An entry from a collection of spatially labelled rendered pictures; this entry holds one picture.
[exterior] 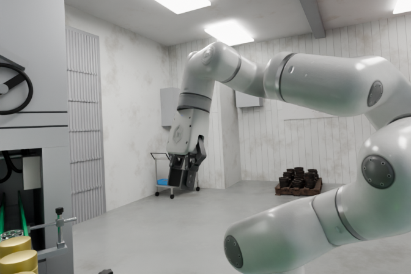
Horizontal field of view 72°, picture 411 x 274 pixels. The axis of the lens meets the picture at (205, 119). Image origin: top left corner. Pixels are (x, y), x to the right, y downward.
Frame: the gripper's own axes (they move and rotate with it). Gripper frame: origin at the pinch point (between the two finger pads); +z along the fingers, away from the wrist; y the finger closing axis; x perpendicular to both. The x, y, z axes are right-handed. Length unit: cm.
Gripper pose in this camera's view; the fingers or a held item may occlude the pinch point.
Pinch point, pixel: (181, 179)
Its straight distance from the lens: 62.5
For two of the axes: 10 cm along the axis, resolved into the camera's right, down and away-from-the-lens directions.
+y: 5.7, -0.5, -8.2
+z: -1.6, 9.7, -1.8
